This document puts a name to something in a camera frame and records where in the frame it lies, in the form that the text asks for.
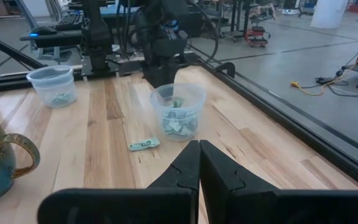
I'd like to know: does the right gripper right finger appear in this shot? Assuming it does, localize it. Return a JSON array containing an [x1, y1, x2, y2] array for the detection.
[[199, 139, 358, 224]]

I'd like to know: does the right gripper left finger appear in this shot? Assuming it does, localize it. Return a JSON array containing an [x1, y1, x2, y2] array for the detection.
[[37, 139, 201, 224]]

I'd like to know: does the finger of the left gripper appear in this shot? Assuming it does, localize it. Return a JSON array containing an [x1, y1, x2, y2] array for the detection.
[[162, 63, 180, 89], [143, 65, 163, 89]]

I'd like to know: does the green candy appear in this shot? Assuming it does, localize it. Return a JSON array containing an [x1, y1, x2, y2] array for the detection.
[[171, 98, 186, 110], [50, 92, 71, 106], [165, 119, 183, 133], [128, 136, 161, 152]]

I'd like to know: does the clear plastic cup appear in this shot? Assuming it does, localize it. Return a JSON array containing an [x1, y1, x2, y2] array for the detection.
[[25, 65, 78, 109], [149, 82, 207, 142]]

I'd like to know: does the black table clamp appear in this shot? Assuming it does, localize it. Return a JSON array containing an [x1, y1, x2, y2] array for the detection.
[[214, 61, 236, 79]]

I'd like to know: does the black background table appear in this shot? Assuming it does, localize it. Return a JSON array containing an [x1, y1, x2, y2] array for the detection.
[[221, 0, 276, 43]]

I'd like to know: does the red low cart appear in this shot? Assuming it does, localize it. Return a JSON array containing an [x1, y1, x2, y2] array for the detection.
[[244, 26, 269, 49]]

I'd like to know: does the black keyboard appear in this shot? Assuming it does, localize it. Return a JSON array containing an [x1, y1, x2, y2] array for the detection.
[[53, 14, 85, 32]]

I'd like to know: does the black desk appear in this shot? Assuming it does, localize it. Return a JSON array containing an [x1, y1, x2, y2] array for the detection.
[[19, 12, 86, 50]]

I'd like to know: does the black computer mouse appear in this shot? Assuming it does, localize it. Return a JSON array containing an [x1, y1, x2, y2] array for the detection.
[[30, 26, 58, 37]]

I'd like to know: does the white floor appliance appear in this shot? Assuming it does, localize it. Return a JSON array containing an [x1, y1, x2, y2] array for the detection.
[[282, 0, 301, 16]]

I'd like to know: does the black diagonal bar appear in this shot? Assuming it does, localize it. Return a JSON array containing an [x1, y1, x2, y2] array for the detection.
[[0, 29, 48, 71]]

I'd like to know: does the black power strip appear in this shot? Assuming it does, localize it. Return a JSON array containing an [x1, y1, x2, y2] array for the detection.
[[314, 76, 334, 85]]

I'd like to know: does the white pillar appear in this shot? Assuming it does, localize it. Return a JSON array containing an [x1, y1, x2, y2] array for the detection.
[[310, 0, 349, 29]]

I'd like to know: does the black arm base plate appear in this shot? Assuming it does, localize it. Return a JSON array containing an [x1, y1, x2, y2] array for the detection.
[[81, 55, 144, 78]]

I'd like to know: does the yellow extension cord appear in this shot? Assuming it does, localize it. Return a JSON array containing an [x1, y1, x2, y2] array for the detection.
[[290, 29, 358, 96]]

